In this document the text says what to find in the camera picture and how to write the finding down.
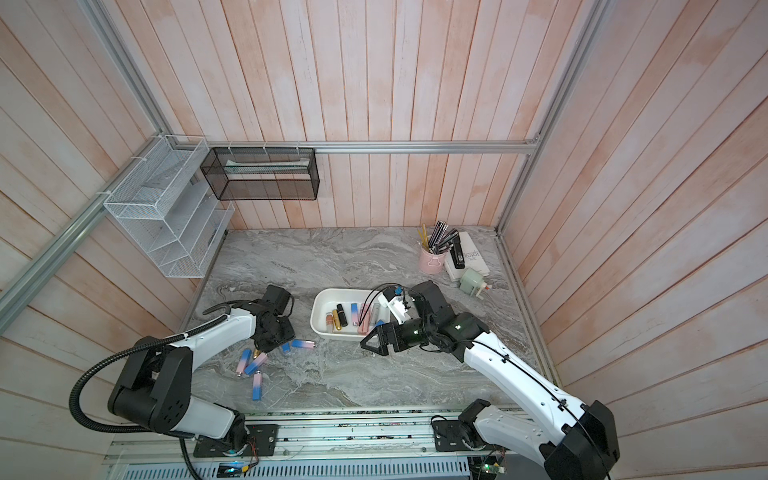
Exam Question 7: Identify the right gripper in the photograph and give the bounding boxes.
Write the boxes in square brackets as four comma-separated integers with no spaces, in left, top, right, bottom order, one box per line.
[362,320,438,358]

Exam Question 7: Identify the pink bear lip gloss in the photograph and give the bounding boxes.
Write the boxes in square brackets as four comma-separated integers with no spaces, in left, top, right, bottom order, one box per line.
[358,302,371,335]

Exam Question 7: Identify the pink blue lipstick sideways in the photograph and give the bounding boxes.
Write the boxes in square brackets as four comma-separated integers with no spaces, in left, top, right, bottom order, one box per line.
[291,339,316,349]

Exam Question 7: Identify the pink blue lipstick tall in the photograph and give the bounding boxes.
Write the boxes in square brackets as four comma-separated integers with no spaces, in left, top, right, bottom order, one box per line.
[350,303,360,327]

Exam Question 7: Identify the white storage box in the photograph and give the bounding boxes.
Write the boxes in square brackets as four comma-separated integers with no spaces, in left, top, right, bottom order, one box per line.
[310,288,392,341]

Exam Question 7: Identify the black lipstick tube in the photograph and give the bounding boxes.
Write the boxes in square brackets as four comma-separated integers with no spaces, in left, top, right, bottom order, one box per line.
[336,304,348,328]

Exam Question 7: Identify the gold lipstick tube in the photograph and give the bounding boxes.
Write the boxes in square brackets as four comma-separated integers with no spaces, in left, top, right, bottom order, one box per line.
[332,309,342,331]

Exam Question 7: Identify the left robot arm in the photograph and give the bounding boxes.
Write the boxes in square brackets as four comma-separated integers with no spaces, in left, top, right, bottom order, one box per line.
[68,285,295,456]

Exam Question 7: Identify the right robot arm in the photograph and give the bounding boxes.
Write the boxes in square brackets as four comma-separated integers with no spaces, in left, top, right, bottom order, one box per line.
[359,281,620,479]

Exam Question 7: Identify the pink pen cup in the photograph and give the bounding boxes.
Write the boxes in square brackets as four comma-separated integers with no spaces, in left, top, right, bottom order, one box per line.
[419,247,447,275]

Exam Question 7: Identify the green pencil sharpener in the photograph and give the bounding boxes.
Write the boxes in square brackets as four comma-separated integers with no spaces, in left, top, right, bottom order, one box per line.
[459,268,492,297]

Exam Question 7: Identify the black stapler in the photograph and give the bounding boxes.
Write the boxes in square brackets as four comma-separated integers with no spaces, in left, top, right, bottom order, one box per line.
[450,233,465,270]

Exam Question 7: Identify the white book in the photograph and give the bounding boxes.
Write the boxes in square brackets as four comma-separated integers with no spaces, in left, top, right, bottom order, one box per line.
[444,231,490,281]

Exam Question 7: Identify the black mesh basket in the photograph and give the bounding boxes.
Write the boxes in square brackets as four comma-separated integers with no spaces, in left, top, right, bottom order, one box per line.
[201,146,320,201]

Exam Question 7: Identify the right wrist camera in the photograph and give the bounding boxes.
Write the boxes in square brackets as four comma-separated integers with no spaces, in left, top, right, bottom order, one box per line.
[379,285,413,324]

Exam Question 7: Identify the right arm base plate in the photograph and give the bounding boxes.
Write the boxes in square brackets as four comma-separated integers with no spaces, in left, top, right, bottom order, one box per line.
[430,416,504,452]

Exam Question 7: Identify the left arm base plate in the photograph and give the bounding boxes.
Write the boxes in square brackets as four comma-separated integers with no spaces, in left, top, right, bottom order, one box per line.
[193,423,279,458]

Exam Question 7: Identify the white wire shelf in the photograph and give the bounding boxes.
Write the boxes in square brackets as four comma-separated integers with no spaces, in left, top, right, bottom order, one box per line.
[104,135,234,279]

